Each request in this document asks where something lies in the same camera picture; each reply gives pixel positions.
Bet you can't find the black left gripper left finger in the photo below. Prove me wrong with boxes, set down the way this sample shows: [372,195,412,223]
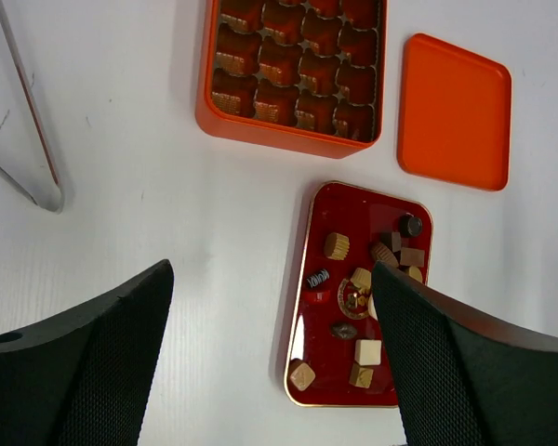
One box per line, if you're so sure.
[0,260,174,445]

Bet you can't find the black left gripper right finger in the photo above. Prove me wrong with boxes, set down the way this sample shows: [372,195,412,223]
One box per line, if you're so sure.
[372,262,558,445]

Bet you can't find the tan ridged cup chocolate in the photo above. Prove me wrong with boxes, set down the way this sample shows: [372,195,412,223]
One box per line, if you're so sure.
[324,232,350,261]

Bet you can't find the metal tongs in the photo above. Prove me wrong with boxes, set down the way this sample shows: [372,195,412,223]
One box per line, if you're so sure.
[0,1,64,214]

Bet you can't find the white square chocolate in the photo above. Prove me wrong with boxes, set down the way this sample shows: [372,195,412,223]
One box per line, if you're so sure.
[354,339,382,366]

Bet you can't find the tan leaf square chocolate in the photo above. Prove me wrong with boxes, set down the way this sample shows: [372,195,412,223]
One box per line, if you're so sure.
[349,362,374,389]

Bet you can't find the brown rectangular chocolate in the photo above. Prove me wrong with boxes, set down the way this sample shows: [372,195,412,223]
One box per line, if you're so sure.
[398,247,426,268]

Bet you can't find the tan ridged chocolate centre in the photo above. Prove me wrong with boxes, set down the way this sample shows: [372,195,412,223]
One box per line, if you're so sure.
[351,268,372,291]

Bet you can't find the tan ridged round chocolate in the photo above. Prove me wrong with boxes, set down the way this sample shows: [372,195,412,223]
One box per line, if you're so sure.
[370,242,399,269]

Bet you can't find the dark brown cube chocolate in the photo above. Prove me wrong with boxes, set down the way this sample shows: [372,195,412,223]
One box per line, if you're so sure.
[379,231,402,253]

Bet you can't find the tan Sweet square chocolate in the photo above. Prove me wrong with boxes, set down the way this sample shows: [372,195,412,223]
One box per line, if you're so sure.
[287,359,316,391]

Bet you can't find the dark round chocolate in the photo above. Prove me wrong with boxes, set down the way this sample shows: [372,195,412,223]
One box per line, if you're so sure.
[398,214,423,238]

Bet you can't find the dark striped chocolate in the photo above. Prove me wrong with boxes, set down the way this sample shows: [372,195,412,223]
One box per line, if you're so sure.
[305,269,330,289]

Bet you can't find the orange chocolate tin box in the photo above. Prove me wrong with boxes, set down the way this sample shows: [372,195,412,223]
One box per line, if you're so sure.
[195,1,388,159]

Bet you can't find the red tray with gold rim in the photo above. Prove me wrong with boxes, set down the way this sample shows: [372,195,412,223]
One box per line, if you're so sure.
[283,181,433,408]

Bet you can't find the orange tin lid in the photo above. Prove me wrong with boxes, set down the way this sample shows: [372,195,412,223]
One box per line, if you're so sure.
[397,33,512,191]

